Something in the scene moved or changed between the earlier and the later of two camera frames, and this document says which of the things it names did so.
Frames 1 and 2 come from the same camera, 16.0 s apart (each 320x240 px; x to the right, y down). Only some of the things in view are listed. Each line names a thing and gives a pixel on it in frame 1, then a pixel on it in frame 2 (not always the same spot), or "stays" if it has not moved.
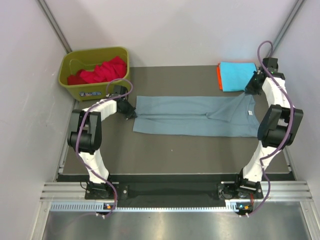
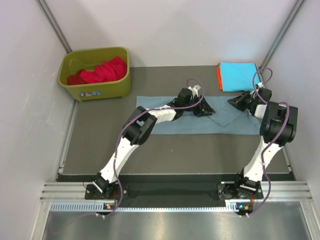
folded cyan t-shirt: (235, 76) stays
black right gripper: (249, 89) to (237, 101)
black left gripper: (131, 113) to (202, 107)
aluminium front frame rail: (279, 191) stays
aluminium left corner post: (54, 24) stays
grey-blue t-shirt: (196, 116) stays
